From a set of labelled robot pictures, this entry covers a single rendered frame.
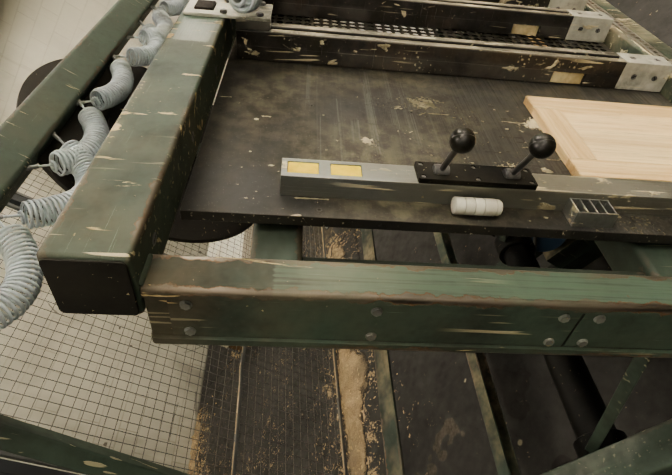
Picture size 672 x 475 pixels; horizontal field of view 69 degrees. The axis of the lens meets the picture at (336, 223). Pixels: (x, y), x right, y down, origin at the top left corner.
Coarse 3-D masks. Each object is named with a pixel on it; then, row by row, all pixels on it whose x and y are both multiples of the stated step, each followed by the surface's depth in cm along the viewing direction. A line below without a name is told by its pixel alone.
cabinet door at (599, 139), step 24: (528, 96) 112; (552, 120) 104; (576, 120) 106; (600, 120) 107; (624, 120) 108; (648, 120) 109; (576, 144) 97; (600, 144) 99; (624, 144) 100; (648, 144) 101; (576, 168) 90; (600, 168) 91; (624, 168) 92; (648, 168) 93
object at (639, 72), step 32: (192, 0) 112; (224, 0) 113; (256, 32) 112; (288, 32) 113; (320, 32) 116; (352, 32) 116; (320, 64) 117; (352, 64) 118; (384, 64) 118; (416, 64) 118; (448, 64) 118; (480, 64) 119; (512, 64) 119; (544, 64) 119; (576, 64) 119; (608, 64) 120; (640, 64) 120
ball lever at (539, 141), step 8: (536, 136) 70; (544, 136) 70; (552, 136) 70; (536, 144) 70; (544, 144) 69; (552, 144) 69; (536, 152) 70; (544, 152) 70; (552, 152) 70; (528, 160) 75; (504, 168) 81; (520, 168) 77; (504, 176) 80; (512, 176) 80; (520, 176) 80
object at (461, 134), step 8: (464, 128) 69; (456, 136) 69; (464, 136) 68; (472, 136) 68; (456, 144) 69; (464, 144) 68; (472, 144) 69; (456, 152) 70; (464, 152) 69; (448, 160) 75; (432, 168) 80; (440, 168) 78; (448, 168) 79
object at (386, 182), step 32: (288, 160) 80; (320, 160) 80; (288, 192) 79; (320, 192) 79; (352, 192) 79; (384, 192) 79; (416, 192) 79; (448, 192) 80; (480, 192) 80; (512, 192) 80; (544, 192) 80; (576, 192) 81; (608, 192) 82; (640, 192) 83
